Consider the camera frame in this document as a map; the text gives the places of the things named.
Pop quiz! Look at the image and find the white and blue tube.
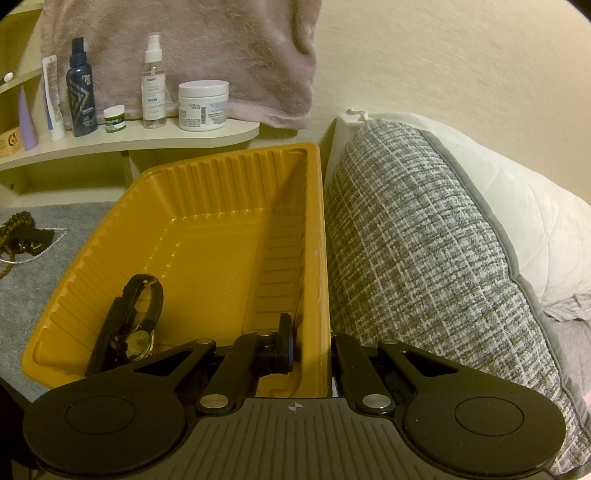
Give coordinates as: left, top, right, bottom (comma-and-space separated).
41, 54, 66, 141

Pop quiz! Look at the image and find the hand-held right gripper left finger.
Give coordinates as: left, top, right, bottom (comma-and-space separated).
131, 313, 296, 415

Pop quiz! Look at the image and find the yellow plastic tray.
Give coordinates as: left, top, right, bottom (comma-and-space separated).
21, 142, 333, 400

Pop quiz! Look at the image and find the white pillow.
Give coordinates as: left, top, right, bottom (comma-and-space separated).
325, 108, 591, 319

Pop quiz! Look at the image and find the clear spray bottle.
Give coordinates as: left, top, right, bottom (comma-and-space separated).
141, 32, 168, 129

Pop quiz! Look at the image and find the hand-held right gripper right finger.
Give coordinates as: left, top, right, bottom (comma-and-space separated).
331, 333, 462, 416

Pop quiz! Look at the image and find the pale pink cloth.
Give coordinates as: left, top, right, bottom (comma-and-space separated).
545, 318, 591, 398

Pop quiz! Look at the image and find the white cream jar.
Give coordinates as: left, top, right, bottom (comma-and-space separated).
178, 80, 230, 132

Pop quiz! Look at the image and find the pink towel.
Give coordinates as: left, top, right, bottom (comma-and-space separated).
41, 0, 321, 130

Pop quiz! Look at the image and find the small cardboard box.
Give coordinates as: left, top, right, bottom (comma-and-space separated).
0, 126, 24, 160

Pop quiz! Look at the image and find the silver chain necklace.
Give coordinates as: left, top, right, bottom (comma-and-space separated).
0, 227, 71, 265

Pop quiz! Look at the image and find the grey tweed cushion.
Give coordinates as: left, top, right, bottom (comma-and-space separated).
323, 117, 591, 478

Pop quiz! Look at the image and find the dark blue spray bottle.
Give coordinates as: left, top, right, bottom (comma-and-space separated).
66, 38, 99, 138

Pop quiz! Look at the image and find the purple tube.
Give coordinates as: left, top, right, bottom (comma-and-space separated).
17, 85, 38, 151

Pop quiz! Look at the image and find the small green label jar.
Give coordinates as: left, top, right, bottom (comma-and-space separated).
103, 104, 126, 134

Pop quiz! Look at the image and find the white shelf unit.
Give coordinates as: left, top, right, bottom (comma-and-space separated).
0, 9, 260, 204

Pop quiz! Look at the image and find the grey fluffy mat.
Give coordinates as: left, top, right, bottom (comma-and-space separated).
0, 199, 125, 402

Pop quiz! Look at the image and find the brown beaded necklace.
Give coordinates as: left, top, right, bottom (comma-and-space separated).
0, 211, 44, 282

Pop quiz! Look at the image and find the black wristwatch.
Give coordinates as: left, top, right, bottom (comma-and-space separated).
85, 274, 165, 377

